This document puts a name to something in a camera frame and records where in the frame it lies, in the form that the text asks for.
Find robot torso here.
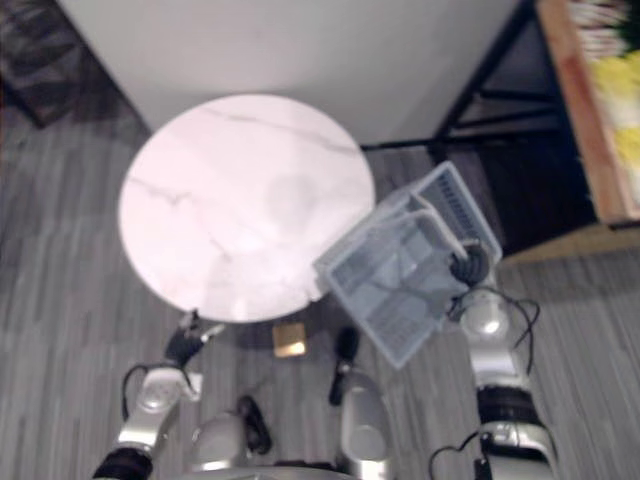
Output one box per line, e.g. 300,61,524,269
188,463,387,480

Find round white marble table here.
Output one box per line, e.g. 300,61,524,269
117,91,376,324

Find gold table base plate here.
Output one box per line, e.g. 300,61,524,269
271,323,308,359

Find right robot leg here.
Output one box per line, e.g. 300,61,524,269
338,368,394,475

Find black metal shelf frame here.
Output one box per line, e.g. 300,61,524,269
361,0,640,266

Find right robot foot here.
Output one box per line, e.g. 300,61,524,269
328,326,361,407

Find grey plastic shopping basket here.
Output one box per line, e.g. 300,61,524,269
313,160,504,372

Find robot leg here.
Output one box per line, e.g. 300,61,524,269
338,368,394,475
191,407,251,474

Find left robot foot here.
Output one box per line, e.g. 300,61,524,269
236,394,272,450

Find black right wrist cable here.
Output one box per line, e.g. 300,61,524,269
498,293,542,377

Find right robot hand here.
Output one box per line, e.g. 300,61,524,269
442,241,492,292

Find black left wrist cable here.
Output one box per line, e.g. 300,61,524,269
121,364,152,417

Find yellow vegetables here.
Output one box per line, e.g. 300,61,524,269
589,53,640,157

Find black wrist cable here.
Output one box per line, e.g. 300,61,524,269
498,293,542,377
121,364,152,417

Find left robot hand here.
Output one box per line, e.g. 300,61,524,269
164,308,226,372

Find left robot leg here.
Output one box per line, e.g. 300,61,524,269
191,407,251,474

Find black right elbow cable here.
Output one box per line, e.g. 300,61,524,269
430,430,492,480

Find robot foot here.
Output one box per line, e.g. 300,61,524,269
328,326,361,407
236,394,272,450

